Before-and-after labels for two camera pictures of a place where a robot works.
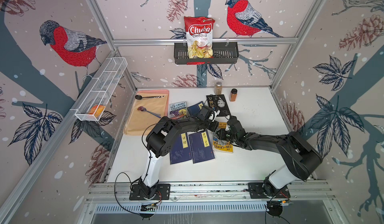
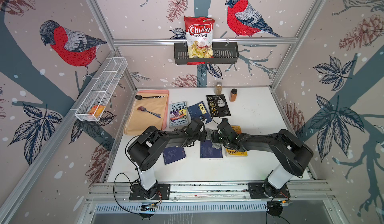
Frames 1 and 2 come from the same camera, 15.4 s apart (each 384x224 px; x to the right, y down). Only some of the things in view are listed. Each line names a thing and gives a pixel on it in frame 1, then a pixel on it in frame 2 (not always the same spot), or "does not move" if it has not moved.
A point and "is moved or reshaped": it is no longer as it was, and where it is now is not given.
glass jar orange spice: (233, 95) does not move
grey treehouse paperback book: (178, 110) does not move
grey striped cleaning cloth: (220, 142) is moved or reshaped
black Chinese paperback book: (218, 101) does not move
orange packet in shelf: (97, 110) does not move
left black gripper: (215, 126) → (203, 136)
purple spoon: (143, 109) does not move
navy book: (201, 147) is moved or reshaped
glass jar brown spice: (218, 89) does not move
